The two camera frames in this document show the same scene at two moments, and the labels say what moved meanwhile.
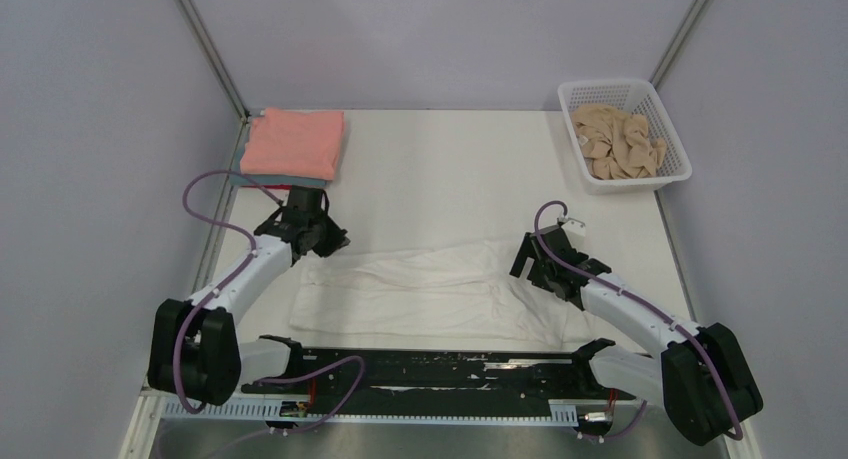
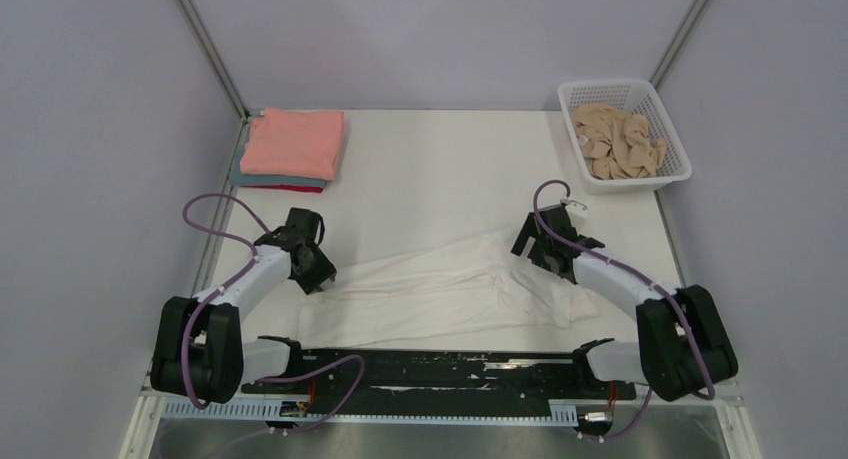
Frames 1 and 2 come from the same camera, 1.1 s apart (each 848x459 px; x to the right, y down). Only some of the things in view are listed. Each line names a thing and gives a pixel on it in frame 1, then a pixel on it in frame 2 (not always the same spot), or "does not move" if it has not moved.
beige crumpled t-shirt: [616, 145] does not move
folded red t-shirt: [284, 186] does not move
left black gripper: [337, 240] to [311, 285]
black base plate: [392, 382] does not move
